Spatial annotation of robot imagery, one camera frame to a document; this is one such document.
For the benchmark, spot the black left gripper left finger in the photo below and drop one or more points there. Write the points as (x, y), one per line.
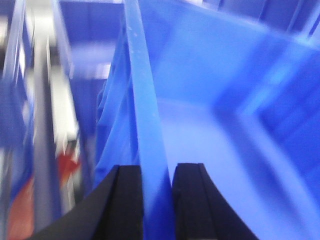
(112, 211)

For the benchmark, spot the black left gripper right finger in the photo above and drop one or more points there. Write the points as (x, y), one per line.
(202, 213)

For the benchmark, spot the large light blue crate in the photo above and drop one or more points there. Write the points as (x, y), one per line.
(193, 85)

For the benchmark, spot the red cardboard box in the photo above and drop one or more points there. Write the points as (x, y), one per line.
(21, 214)

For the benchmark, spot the left metal divider rail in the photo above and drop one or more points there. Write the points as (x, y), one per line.
(54, 125)

